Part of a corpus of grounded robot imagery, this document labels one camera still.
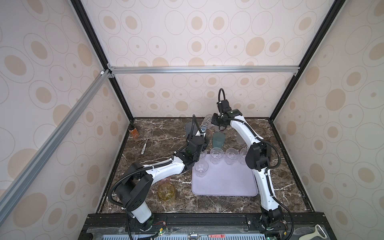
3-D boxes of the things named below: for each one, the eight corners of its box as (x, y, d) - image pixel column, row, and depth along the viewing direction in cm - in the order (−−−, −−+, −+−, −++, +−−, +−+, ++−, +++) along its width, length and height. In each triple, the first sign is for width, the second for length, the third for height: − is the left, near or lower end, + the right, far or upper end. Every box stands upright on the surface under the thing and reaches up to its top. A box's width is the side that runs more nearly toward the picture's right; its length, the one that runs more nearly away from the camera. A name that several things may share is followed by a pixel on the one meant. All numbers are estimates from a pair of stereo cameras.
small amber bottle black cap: (134, 139, 109) (131, 132, 103) (130, 133, 113) (126, 126, 106) (140, 136, 111) (137, 129, 105) (135, 130, 115) (132, 123, 108)
